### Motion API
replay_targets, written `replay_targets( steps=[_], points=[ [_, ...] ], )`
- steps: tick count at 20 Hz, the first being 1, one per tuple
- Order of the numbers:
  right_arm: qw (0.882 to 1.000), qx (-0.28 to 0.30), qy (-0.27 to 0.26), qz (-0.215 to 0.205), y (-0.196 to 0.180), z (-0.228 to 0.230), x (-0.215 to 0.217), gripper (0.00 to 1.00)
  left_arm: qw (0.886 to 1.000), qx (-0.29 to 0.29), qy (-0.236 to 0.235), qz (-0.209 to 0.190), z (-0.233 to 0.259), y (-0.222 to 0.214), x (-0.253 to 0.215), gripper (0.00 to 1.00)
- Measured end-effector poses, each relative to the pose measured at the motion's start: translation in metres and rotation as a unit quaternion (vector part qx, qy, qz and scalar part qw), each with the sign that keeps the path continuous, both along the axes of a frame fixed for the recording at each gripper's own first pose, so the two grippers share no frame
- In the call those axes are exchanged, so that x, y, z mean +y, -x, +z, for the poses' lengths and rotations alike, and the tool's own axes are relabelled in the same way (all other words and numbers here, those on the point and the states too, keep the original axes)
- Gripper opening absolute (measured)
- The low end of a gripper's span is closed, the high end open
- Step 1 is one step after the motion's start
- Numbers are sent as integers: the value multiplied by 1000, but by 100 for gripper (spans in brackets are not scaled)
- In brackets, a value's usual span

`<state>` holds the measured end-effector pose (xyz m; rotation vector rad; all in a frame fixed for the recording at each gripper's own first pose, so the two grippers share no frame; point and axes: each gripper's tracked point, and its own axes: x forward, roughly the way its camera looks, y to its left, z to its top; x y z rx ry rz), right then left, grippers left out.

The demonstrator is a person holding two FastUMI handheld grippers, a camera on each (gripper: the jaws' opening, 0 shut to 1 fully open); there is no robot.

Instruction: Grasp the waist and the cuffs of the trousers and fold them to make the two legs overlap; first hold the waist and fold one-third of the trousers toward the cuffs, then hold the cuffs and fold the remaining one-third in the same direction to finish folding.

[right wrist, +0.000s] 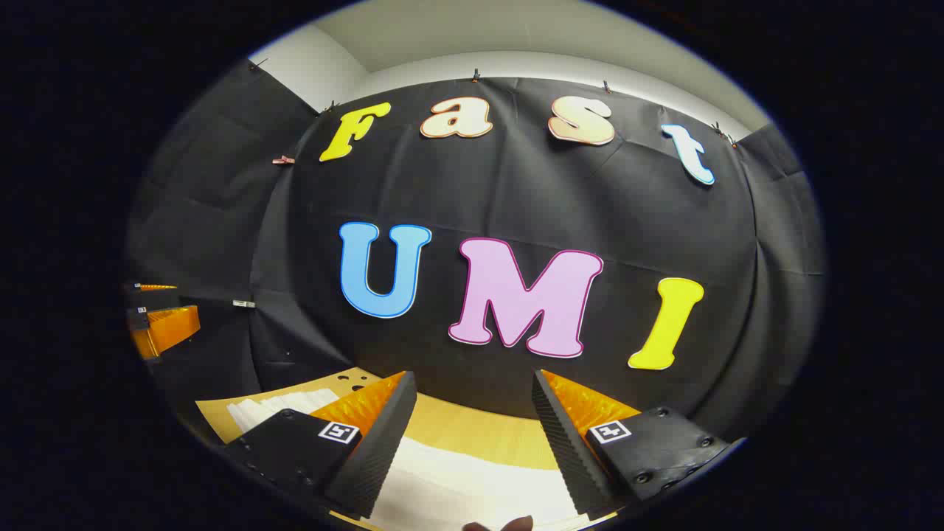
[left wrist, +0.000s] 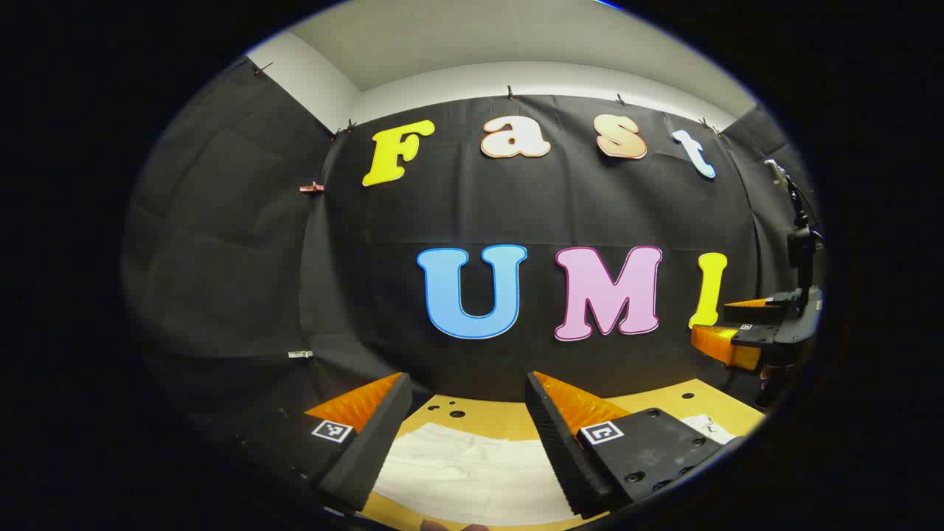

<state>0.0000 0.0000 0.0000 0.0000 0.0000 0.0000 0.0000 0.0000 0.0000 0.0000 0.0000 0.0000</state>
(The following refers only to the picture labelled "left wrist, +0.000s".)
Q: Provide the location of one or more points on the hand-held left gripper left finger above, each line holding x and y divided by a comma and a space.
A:
369, 457

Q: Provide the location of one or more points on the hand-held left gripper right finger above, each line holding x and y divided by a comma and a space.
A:
560, 457

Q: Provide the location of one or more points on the white paper label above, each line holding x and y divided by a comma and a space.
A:
708, 428

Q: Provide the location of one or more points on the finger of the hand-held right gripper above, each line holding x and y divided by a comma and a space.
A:
782, 308
737, 346

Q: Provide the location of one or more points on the white cloth clip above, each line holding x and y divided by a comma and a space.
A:
300, 355

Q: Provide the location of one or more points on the red cloth clip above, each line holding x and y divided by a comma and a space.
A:
311, 188

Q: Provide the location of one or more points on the white jeans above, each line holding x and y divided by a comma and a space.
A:
472, 472

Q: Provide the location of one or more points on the black backdrop cloth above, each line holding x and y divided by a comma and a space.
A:
516, 206

